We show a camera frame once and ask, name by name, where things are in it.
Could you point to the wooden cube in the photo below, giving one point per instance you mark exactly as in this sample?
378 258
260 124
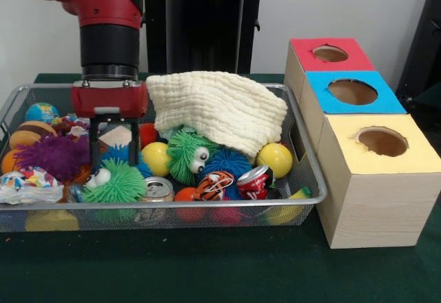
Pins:
115 137

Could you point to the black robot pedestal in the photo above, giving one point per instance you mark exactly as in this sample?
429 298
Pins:
206 41

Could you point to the black stand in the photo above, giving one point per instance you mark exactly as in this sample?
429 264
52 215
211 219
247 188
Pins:
425 58

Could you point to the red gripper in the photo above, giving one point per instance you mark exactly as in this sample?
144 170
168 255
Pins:
110 98

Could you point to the yellow ball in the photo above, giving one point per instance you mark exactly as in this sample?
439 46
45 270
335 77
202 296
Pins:
274 160

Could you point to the purple spiky ball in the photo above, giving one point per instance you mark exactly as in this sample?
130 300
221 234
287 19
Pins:
55 155

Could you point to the wooden box with three holes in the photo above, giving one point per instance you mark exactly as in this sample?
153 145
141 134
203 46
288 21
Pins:
375 206

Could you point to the globe ball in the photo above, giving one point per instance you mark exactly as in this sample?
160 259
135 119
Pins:
41 113

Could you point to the burger toy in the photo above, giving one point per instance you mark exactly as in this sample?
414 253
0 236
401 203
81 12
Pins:
29 134

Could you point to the clear mesh bin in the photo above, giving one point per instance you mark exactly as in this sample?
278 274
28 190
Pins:
172 217

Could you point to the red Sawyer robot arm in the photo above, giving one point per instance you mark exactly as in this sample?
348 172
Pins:
107 24

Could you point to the green spiky ball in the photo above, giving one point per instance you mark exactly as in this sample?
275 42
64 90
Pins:
186 153
117 186

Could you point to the cream knitted cloth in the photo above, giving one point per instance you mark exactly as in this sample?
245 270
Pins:
213 106

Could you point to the dark green side tablecloth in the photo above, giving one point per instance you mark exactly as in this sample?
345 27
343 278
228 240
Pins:
430 94

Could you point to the red soda can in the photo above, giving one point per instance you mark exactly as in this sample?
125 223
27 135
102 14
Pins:
255 182

